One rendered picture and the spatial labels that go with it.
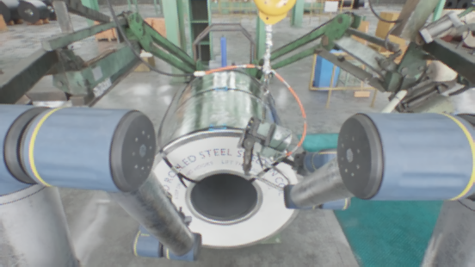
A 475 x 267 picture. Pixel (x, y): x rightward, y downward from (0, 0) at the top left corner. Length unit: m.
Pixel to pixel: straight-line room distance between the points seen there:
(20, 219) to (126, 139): 0.30
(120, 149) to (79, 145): 0.06
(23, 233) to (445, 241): 0.84
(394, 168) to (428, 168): 0.05
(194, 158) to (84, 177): 1.23
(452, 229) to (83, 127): 0.70
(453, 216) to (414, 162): 0.24
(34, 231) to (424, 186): 0.71
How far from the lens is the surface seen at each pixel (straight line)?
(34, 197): 0.64
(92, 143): 0.44
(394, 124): 0.44
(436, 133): 0.46
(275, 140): 1.38
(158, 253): 1.15
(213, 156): 1.63
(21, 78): 1.01
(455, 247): 0.67
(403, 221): 3.23
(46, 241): 0.70
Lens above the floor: 2.15
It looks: 28 degrees down
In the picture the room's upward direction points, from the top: straight up
